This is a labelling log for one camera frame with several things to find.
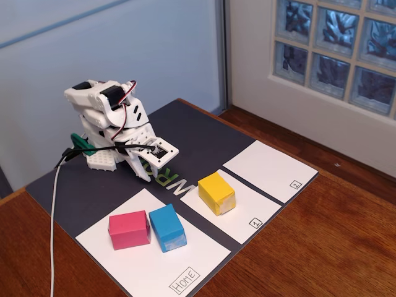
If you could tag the grey metal frame post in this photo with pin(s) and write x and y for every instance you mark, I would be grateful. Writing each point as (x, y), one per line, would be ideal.
(223, 46)

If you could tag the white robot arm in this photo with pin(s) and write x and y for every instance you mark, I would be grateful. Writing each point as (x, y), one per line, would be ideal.
(92, 96)

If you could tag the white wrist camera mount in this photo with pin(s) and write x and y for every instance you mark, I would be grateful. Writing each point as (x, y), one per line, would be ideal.
(167, 151)

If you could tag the pink box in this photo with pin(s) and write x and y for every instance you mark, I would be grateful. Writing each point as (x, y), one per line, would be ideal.
(128, 230)

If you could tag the blue box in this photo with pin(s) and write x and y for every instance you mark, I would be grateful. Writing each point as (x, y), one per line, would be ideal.
(167, 226)

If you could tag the white paper sheet marked 2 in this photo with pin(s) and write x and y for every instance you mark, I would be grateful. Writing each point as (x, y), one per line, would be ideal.
(269, 170)

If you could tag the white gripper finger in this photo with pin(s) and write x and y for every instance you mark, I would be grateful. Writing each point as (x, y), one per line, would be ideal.
(139, 168)

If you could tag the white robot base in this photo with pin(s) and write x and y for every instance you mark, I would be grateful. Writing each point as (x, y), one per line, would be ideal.
(99, 161)

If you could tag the green clamp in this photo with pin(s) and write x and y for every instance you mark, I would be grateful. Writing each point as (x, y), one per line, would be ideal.
(81, 143)

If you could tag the white paper sheet marked HOME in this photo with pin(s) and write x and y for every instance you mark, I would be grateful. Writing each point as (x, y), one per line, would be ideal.
(148, 269)

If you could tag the dark mat with WROB print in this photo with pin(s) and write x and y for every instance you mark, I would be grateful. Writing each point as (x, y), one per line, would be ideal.
(92, 191)

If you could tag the glass block window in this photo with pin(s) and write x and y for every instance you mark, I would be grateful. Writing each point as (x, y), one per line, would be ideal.
(334, 46)

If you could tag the yellow box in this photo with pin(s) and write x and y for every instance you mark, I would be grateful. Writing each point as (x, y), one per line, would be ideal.
(216, 191)

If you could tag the white paper sheet marked 1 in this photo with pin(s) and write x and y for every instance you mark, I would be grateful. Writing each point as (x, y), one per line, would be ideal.
(250, 204)

